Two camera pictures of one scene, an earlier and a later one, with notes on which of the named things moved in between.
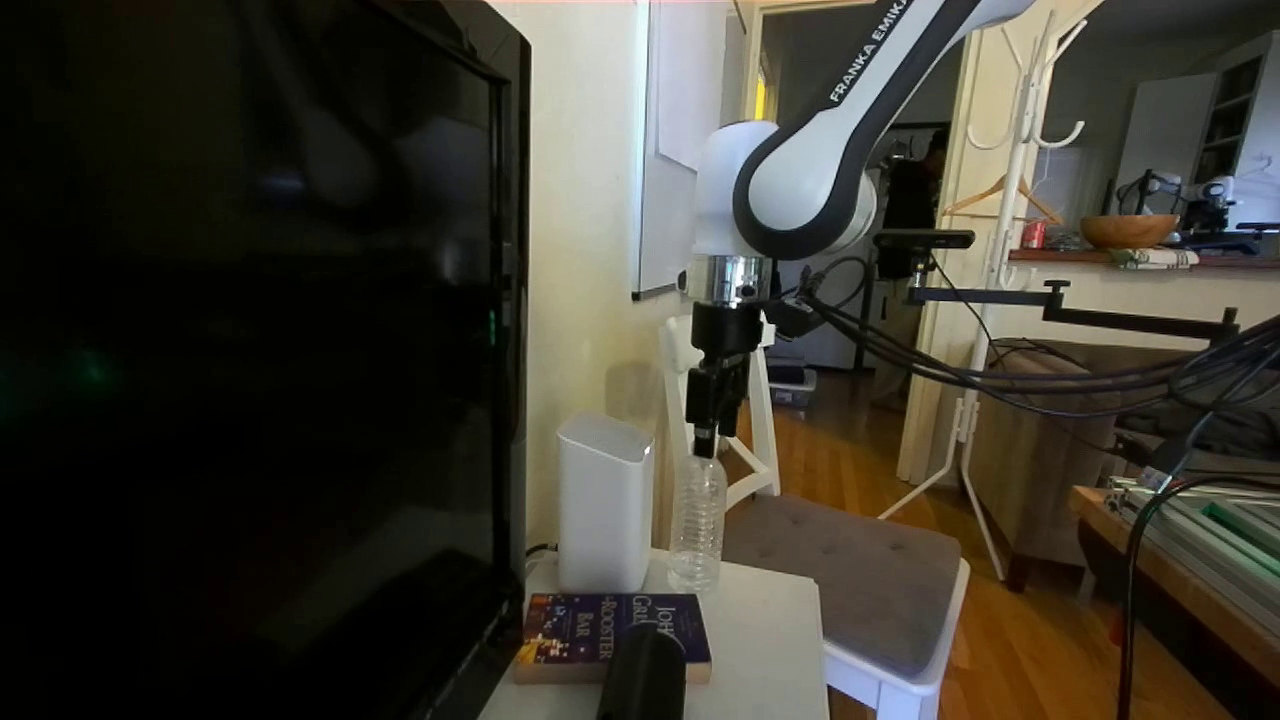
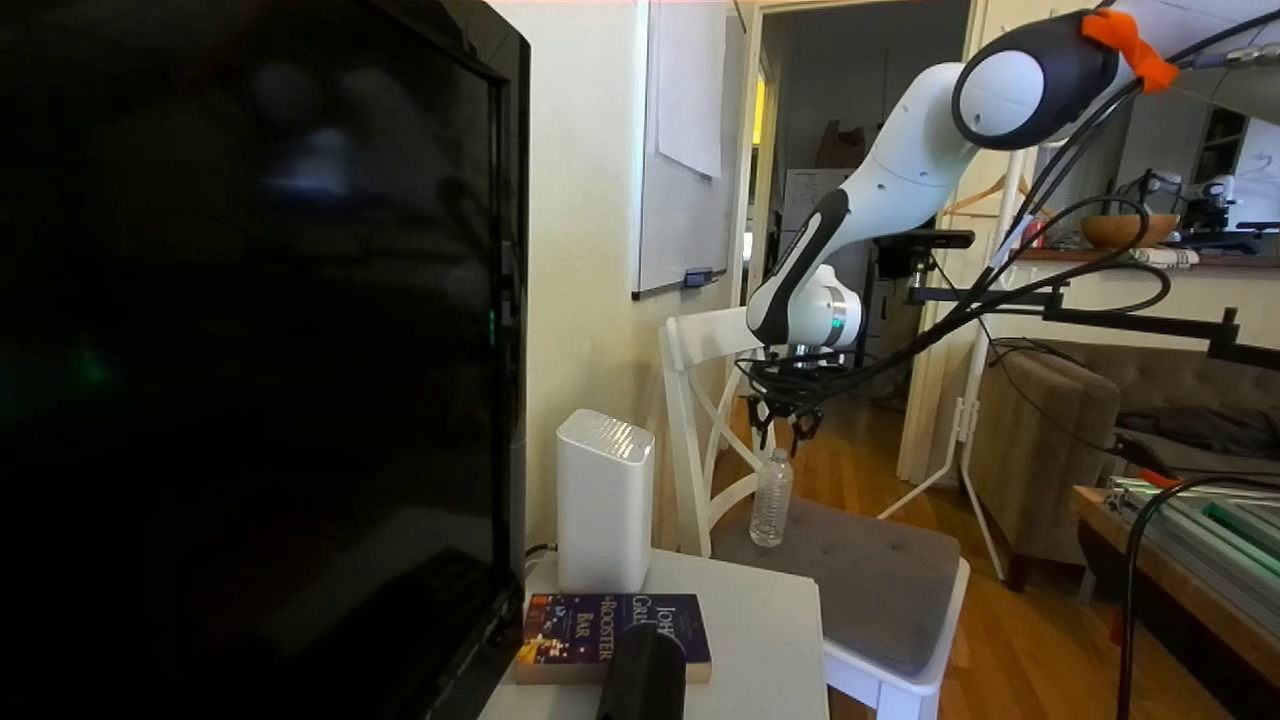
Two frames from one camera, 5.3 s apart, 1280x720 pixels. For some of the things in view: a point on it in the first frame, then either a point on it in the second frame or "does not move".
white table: x=767 y=651 does not move
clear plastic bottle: x=702 y=528 -> x=768 y=503
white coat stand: x=967 y=440 does not move
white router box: x=604 y=505 does not move
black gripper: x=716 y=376 -> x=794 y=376
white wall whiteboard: x=682 y=99 does not move
